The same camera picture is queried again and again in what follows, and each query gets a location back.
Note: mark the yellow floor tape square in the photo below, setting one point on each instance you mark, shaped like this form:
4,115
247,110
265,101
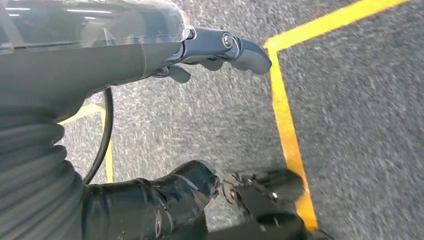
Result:
284,116

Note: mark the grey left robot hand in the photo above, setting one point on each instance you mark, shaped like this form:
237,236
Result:
82,66

